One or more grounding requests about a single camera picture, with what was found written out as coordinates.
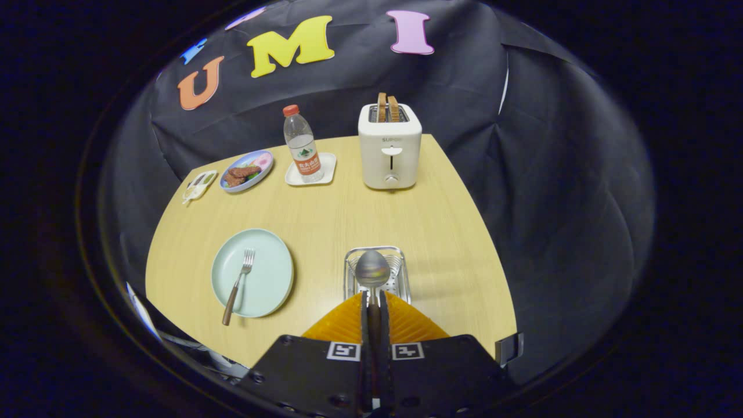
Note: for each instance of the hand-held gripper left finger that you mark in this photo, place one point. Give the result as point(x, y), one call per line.
point(313, 377)

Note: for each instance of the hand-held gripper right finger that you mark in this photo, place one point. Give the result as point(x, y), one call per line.
point(441, 377)

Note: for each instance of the pale green round plate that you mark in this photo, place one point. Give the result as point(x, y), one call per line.
point(267, 278)

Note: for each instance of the clear rectangular drain tray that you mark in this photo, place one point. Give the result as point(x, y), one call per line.
point(400, 273)

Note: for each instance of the black backdrop cloth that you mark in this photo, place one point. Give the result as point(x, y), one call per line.
point(551, 203)

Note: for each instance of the white square coaster tray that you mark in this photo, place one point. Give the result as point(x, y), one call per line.
point(328, 168)

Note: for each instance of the brown meat slice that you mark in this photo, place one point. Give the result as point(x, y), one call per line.
point(233, 181)
point(244, 171)

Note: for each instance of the small white divided dish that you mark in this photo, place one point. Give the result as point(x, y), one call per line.
point(199, 186)

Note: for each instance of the colourful patterned plate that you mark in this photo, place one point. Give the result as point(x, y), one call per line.
point(260, 159)

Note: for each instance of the white toaster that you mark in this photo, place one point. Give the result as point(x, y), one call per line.
point(390, 157)

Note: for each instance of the clear water bottle red cap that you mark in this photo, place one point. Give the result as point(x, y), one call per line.
point(303, 145)

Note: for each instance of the metal table bracket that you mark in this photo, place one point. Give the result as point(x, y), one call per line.
point(509, 348)

